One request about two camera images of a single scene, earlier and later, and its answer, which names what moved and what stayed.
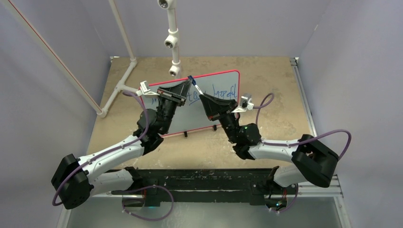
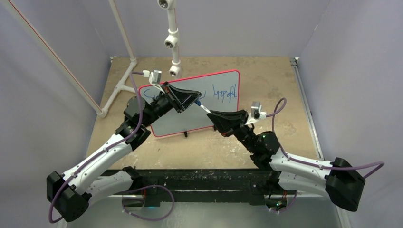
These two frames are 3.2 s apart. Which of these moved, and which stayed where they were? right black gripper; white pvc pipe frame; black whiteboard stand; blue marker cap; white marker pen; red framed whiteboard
Moved: right black gripper; white marker pen; blue marker cap
Stayed: black whiteboard stand; red framed whiteboard; white pvc pipe frame
